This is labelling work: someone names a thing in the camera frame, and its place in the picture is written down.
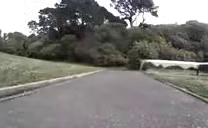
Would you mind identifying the wood of trees and bushes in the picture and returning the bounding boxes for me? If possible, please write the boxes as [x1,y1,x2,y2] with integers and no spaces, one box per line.
[0,0,208,71]

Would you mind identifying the grey asphalt road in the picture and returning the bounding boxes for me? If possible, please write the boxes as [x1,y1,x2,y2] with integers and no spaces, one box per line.
[0,68,208,128]

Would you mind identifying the pale concrete kerb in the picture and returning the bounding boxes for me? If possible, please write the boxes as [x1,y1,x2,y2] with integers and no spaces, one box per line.
[0,69,105,100]

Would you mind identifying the grass slope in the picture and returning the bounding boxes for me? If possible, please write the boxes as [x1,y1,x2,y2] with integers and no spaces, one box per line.
[0,49,100,90]

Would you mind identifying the grey stone kerb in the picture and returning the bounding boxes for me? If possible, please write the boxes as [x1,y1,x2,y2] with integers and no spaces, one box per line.
[141,70,208,108]

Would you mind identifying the grass verge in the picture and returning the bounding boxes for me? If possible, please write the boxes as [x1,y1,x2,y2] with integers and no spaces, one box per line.
[143,68,208,103]

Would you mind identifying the dark bench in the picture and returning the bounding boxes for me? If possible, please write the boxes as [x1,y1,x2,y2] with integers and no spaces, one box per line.
[195,63,208,77]

